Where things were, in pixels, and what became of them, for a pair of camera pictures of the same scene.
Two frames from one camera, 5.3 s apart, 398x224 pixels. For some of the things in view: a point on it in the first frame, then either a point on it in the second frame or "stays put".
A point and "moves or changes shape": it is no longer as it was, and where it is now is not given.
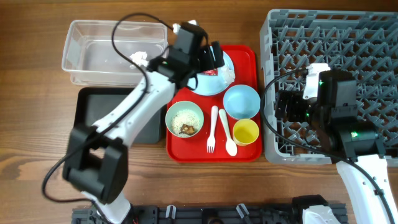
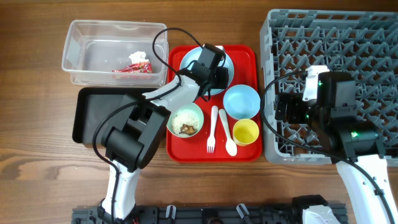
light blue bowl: x=242 y=101 stays put
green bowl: x=184 y=119 stays put
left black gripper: x=209 y=62 -> x=223 y=83
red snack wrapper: x=211 y=72 moves or changes shape
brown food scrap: x=187 y=129 stays put
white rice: x=186 y=117 stays put
